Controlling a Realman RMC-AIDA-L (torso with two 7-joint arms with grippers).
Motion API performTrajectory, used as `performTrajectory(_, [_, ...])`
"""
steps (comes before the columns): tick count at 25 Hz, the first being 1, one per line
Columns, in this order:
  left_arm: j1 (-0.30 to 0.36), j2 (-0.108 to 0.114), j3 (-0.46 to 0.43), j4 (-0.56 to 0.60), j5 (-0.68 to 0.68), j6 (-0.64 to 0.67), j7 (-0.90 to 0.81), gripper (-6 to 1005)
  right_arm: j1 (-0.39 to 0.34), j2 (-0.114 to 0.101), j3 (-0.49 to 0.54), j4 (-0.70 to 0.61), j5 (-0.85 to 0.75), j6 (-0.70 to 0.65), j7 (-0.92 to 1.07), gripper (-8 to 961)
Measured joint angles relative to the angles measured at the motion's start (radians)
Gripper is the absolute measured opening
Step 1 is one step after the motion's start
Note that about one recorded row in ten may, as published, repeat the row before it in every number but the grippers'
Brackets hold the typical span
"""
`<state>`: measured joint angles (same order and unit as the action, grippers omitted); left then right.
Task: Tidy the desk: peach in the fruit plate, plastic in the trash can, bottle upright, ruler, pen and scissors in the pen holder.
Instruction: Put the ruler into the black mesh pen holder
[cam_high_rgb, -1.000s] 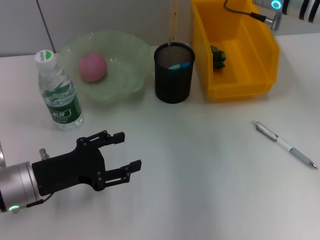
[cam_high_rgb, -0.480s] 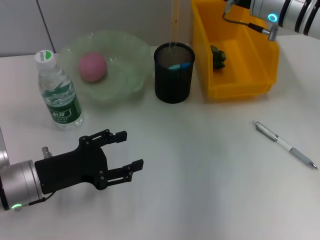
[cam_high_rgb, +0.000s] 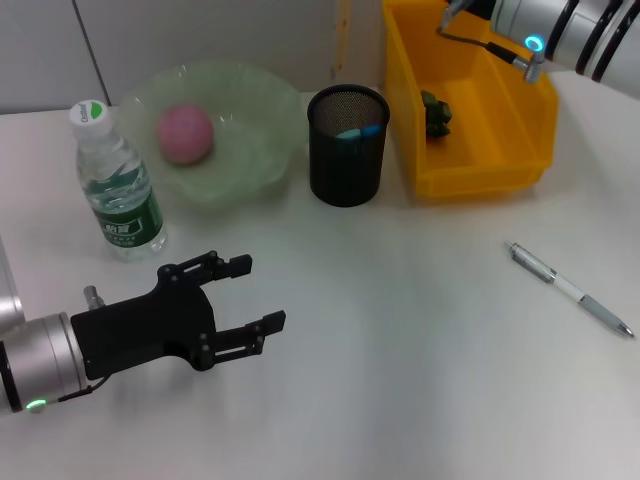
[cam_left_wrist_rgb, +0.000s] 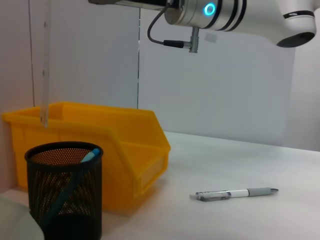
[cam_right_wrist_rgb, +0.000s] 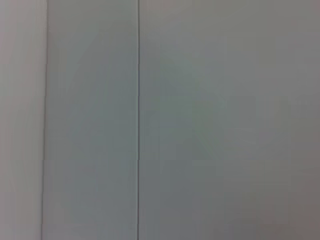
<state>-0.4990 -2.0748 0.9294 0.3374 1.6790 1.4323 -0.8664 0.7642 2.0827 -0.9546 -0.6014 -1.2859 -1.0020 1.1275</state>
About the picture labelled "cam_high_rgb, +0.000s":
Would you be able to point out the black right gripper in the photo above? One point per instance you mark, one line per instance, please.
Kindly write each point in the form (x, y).
(482, 7)

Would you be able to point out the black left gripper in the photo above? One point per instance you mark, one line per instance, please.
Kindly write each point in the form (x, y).
(145, 325)

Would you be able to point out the green plastic scrap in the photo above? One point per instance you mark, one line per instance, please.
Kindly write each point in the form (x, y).
(437, 117)

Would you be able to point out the clear green-label water bottle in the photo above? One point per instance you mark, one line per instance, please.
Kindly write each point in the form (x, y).
(125, 210)

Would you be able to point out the blue scissors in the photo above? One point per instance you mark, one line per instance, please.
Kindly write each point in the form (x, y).
(360, 133)

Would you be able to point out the pink peach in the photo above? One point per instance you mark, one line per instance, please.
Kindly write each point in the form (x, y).
(185, 134)

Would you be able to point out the grey white pen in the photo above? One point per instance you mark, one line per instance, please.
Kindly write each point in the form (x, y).
(595, 305)

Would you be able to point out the black mesh pen holder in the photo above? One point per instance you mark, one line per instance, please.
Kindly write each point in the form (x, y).
(345, 170)

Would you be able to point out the green glass fruit plate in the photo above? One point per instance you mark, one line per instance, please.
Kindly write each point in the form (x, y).
(250, 115)

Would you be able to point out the yellow plastic bin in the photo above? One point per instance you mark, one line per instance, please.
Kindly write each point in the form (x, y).
(500, 125)

